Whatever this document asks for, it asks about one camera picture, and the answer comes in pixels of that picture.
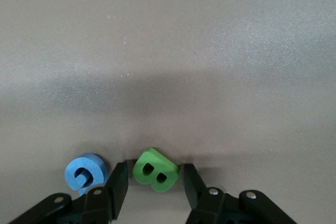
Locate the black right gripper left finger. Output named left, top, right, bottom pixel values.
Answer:
left=7, top=161, right=129, bottom=224

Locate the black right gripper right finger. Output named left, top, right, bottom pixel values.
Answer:
left=183, top=163, right=297, bottom=224

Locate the blue foam letter G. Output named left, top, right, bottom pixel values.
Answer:
left=64, top=153, right=108, bottom=196

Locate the green foam letter B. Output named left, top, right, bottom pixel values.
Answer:
left=132, top=147, right=181, bottom=193

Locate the brown table mat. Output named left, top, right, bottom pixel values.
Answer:
left=0, top=0, right=336, bottom=224

